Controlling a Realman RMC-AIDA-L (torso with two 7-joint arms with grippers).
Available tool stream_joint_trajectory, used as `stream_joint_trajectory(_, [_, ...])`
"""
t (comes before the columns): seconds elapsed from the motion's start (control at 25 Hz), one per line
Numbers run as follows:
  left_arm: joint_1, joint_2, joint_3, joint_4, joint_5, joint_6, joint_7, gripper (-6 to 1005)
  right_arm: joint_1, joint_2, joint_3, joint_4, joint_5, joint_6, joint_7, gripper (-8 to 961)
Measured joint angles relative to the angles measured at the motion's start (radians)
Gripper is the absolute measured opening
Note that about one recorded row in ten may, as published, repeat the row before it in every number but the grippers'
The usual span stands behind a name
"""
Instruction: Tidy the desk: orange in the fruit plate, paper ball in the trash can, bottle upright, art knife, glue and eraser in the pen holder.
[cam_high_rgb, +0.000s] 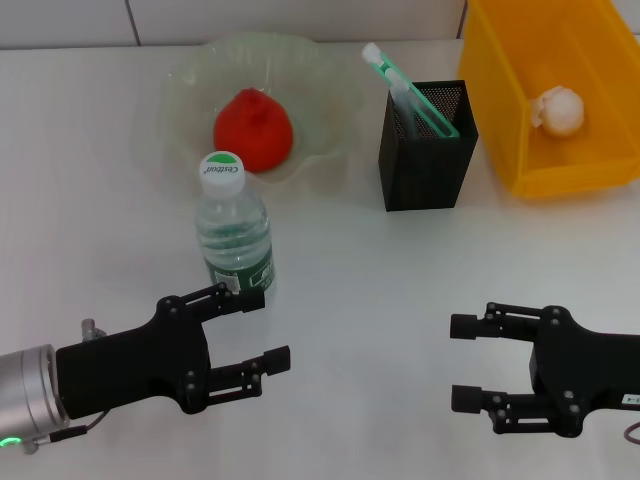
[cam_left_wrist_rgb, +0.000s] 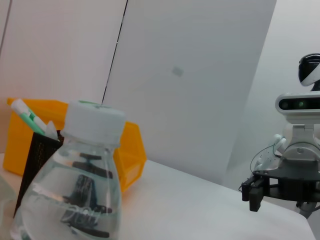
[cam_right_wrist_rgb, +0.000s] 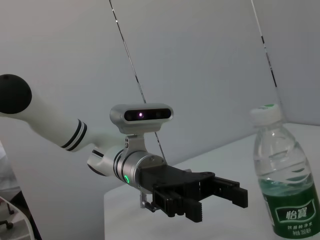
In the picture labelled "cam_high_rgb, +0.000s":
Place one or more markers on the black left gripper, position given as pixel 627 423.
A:
pixel 130 365

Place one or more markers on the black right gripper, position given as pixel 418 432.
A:
pixel 585 370

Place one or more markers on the clear water bottle green label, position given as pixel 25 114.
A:
pixel 232 230

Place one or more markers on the red-orange knitted orange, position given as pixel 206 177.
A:
pixel 252 130

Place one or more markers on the grey pen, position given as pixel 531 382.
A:
pixel 406 112

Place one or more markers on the white paper ball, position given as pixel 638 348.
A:
pixel 560 112

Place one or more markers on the green utility knife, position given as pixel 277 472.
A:
pixel 410 90

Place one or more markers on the black mesh pen holder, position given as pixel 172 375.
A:
pixel 425 170

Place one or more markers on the green glass fruit bowl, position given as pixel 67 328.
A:
pixel 320 100

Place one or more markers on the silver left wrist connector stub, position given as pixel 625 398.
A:
pixel 91 329

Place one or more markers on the yellow plastic bin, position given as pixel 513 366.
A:
pixel 565 55

